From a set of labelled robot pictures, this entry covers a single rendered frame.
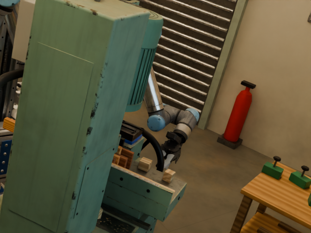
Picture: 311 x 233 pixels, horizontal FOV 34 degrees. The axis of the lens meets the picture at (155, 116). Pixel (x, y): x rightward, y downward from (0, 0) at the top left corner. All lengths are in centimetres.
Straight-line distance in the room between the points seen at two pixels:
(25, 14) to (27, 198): 50
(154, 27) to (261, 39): 305
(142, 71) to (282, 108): 309
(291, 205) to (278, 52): 197
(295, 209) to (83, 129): 174
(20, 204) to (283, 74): 336
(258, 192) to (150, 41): 149
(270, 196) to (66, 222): 162
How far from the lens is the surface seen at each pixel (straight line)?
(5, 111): 242
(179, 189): 179
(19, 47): 136
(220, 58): 460
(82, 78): 124
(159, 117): 218
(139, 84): 158
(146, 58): 156
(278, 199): 283
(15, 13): 204
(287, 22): 446
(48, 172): 137
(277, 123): 461
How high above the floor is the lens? 177
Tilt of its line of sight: 22 degrees down
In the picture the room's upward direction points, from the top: 16 degrees clockwise
